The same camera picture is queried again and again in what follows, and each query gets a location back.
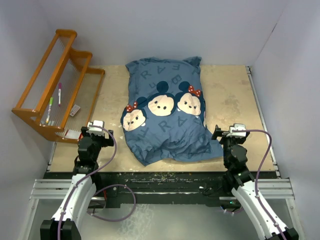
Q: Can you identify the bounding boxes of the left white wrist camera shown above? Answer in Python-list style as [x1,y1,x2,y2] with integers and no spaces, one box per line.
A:
[87,120,105,135]

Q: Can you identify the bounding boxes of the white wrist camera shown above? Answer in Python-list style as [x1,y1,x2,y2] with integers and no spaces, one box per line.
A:
[227,123,247,138]
[87,120,105,135]

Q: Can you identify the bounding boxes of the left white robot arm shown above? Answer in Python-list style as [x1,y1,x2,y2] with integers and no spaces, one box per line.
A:
[40,120,115,240]

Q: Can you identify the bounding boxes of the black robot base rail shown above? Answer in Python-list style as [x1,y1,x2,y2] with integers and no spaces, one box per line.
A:
[42,170,281,208]

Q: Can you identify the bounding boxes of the blue cartoon print pillowcase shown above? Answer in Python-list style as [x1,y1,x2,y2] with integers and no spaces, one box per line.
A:
[120,56,223,166]

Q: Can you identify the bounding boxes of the orange wooden rack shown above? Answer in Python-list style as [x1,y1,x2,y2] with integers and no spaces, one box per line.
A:
[11,29,106,144]

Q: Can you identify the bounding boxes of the small red white card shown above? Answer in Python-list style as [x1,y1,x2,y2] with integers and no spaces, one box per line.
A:
[69,104,81,117]

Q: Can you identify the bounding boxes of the red white box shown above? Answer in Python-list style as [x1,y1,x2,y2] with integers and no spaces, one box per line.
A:
[64,129,82,140]

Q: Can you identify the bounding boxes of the green marker pen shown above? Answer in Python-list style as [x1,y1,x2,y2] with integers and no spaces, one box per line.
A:
[45,97,54,125]

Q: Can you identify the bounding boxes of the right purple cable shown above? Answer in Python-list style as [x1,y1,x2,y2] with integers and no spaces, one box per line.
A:
[232,128,288,240]

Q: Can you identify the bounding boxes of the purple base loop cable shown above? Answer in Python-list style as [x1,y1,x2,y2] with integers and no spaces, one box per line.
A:
[86,184,137,223]

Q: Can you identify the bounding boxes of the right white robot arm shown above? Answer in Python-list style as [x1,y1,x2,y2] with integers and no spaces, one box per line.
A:
[211,123,299,240]

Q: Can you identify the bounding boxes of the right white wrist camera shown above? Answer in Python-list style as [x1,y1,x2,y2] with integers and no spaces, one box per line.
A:
[227,123,247,138]

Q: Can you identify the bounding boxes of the pink marker pen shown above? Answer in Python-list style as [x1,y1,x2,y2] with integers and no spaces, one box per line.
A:
[58,82,62,107]

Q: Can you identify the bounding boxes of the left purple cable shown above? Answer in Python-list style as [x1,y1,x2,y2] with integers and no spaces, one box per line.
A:
[56,126,118,240]

